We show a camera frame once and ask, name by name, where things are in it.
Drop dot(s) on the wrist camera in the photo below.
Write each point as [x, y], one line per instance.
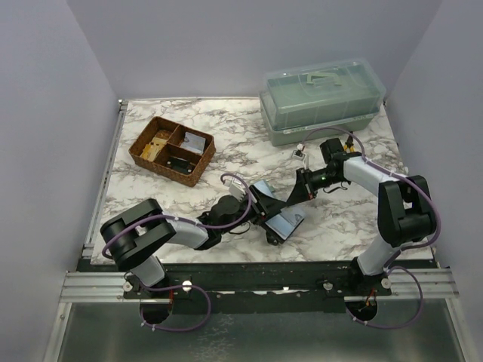
[300, 155]
[237, 187]

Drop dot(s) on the black leather card holder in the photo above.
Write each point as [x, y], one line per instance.
[279, 228]

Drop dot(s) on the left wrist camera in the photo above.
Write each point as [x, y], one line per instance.
[237, 187]

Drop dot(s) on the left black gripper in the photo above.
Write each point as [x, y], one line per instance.
[265, 207]

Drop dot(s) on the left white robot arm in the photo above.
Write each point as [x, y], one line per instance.
[133, 237]

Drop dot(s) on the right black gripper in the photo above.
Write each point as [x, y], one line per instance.
[301, 192]

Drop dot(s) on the green plastic storage box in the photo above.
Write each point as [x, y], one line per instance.
[345, 93]

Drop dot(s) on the gold cards in basket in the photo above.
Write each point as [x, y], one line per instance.
[152, 149]

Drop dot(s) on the white VIP card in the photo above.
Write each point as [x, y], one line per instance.
[194, 143]

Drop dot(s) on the black metal base rail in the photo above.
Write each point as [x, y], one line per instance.
[238, 288]

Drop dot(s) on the brown woven divided basket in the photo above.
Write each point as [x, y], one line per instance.
[173, 132]

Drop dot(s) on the yellow handled pliers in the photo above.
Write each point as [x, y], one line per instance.
[349, 146]

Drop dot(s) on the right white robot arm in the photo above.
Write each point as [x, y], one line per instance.
[405, 213]

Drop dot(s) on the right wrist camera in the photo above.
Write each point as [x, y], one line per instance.
[300, 155]

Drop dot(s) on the aluminium frame rail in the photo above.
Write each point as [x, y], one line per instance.
[88, 245]

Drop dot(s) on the black item in basket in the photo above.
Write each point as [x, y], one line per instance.
[180, 165]

